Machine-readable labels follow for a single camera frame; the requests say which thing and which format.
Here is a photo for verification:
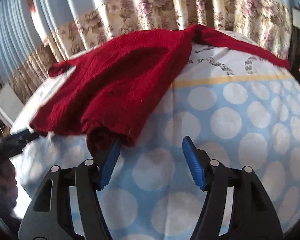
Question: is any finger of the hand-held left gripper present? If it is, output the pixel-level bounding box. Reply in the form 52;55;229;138
0;130;40;158

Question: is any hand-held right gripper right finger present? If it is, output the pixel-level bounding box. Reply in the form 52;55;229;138
182;136;284;240

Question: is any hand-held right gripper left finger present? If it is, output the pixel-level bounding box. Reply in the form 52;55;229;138
17;139;122;240

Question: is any red knit sweater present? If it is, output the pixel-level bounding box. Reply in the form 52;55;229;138
29;24;292;158

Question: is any white box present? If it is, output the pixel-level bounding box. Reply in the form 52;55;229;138
0;84;24;125

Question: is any blue and white printed bedsheet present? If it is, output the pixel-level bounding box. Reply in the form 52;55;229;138
10;30;300;240

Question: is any blue curtain with floral border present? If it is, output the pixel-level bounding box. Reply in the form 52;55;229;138
0;0;294;105

